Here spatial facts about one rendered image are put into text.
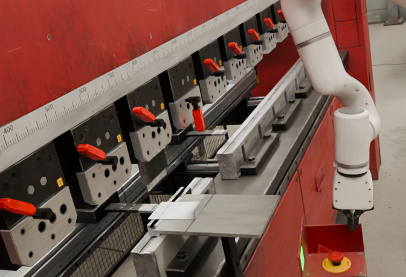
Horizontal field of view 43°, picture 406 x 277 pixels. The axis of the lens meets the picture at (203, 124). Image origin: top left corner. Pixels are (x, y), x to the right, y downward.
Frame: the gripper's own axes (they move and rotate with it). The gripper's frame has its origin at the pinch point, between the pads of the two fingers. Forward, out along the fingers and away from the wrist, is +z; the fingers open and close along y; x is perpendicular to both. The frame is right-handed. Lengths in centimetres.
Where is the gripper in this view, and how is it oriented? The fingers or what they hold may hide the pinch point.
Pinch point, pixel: (353, 221)
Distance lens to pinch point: 146.3
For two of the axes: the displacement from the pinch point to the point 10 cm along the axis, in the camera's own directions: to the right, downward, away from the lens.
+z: 1.1, 9.4, 3.3
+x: 2.4, -3.5, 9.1
